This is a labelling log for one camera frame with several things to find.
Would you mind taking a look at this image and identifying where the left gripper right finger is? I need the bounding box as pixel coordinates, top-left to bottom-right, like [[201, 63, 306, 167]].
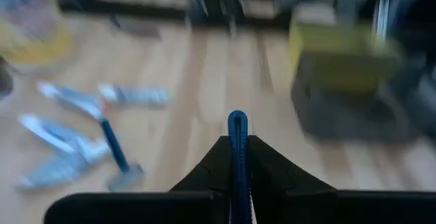
[[245, 135, 337, 224]]

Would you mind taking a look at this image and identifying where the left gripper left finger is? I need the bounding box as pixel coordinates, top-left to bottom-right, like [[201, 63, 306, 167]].
[[170, 135, 234, 224]]

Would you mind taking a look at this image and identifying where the dark smoke plastic bin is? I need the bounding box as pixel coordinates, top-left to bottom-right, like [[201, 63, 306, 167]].
[[291, 52, 425, 144]]

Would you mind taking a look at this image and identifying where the yellow plastic bin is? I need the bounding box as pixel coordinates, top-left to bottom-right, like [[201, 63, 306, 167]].
[[287, 22, 405, 94]]

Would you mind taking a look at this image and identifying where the Lysol wipes canister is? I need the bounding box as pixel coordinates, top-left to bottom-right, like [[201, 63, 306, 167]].
[[0, 0, 74, 67]]

